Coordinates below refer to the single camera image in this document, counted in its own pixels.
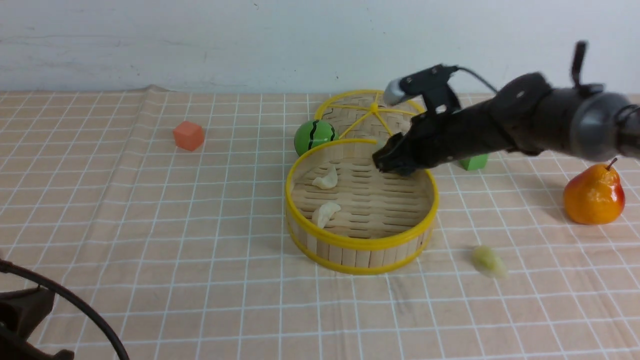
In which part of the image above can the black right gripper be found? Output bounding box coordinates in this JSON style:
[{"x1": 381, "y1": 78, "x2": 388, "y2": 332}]
[{"x1": 372, "y1": 96, "x2": 511, "y2": 177}]

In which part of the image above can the white dumpling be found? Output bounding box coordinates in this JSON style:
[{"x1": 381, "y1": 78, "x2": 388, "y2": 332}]
[
  {"x1": 311, "y1": 202, "x2": 342, "y2": 229},
  {"x1": 311, "y1": 164, "x2": 338, "y2": 191}
]

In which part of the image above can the greenish dumpling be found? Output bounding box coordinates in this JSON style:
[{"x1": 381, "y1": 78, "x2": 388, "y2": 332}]
[{"x1": 470, "y1": 244, "x2": 509, "y2": 279}]

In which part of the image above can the pale dumpling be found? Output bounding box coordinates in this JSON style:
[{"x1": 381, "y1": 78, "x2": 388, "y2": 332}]
[{"x1": 375, "y1": 138, "x2": 387, "y2": 153}]

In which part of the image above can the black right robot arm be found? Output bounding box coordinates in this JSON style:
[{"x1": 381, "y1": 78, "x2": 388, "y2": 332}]
[{"x1": 372, "y1": 41, "x2": 640, "y2": 176}]

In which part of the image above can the bamboo steamer lid yellow rim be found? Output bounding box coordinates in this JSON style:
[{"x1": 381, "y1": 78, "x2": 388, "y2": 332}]
[{"x1": 313, "y1": 89, "x2": 425, "y2": 141}]

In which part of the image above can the bamboo steamer tray yellow rim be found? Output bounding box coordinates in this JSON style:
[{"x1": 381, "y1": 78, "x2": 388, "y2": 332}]
[{"x1": 285, "y1": 138, "x2": 440, "y2": 275}]

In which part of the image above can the green watermelon toy ball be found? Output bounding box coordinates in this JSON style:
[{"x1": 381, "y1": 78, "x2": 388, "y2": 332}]
[{"x1": 294, "y1": 120, "x2": 338, "y2": 157}]

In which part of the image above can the green foam cube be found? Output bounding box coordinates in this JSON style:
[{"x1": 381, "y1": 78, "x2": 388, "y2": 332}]
[{"x1": 458, "y1": 153, "x2": 489, "y2": 171}]

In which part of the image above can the orange foam cube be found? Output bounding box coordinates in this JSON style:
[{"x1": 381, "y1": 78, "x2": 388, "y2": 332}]
[{"x1": 173, "y1": 120, "x2": 205, "y2": 152}]

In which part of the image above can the orange yellow toy pear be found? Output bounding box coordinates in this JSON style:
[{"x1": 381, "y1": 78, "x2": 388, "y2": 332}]
[{"x1": 563, "y1": 157, "x2": 626, "y2": 226}]

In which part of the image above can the beige checkered tablecloth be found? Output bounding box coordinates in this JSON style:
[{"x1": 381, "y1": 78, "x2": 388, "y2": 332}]
[{"x1": 0, "y1": 88, "x2": 639, "y2": 360}]

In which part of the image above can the black wrist camera with cable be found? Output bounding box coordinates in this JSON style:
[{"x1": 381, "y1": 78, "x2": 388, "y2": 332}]
[{"x1": 382, "y1": 64, "x2": 498, "y2": 114}]

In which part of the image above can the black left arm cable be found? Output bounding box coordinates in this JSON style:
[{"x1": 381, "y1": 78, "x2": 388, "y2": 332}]
[{"x1": 0, "y1": 259, "x2": 131, "y2": 360}]

